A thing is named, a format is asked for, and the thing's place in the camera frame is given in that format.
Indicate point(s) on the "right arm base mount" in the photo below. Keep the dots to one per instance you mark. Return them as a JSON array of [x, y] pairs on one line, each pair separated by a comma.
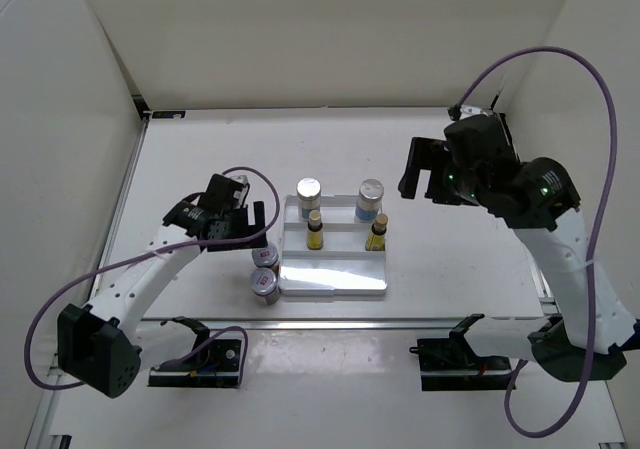
[[444, 367]]

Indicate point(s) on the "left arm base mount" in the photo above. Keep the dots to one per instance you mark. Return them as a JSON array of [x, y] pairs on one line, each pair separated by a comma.
[[219, 365]]

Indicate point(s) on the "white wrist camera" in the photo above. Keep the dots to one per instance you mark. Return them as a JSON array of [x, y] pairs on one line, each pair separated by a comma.
[[458, 112], [241, 186]]

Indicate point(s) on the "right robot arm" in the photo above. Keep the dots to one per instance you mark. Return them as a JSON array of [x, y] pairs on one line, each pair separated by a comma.
[[540, 204]]

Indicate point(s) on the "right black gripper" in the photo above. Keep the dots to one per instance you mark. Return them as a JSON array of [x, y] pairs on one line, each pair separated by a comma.
[[423, 154]]

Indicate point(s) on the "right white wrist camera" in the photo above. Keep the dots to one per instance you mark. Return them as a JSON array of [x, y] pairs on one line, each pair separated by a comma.
[[458, 112]]

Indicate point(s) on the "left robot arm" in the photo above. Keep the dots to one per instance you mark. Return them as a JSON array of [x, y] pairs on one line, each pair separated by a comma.
[[102, 343]]

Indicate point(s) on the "brown spice jar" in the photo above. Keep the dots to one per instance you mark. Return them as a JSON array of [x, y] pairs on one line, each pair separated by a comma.
[[266, 257], [264, 286]]

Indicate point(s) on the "white divided tray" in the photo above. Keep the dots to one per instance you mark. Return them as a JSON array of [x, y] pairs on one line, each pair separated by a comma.
[[342, 268]]

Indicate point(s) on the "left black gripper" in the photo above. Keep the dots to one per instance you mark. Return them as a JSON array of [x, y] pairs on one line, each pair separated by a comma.
[[248, 230]]

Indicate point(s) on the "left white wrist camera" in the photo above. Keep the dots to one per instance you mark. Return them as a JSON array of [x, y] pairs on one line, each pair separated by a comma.
[[241, 186]]

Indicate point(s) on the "blue-label shaker bottle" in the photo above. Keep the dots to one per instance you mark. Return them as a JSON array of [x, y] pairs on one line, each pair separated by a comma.
[[368, 204], [308, 191]]

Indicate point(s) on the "yellow small bottle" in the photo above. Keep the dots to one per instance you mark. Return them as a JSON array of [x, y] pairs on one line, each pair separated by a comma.
[[315, 238], [377, 235]]

